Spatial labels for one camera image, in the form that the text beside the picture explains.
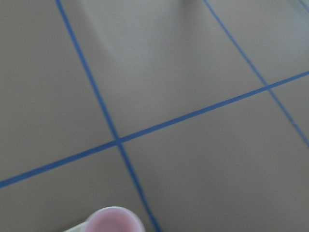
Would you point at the pink plastic cup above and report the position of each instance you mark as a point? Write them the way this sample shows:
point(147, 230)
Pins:
point(113, 219)

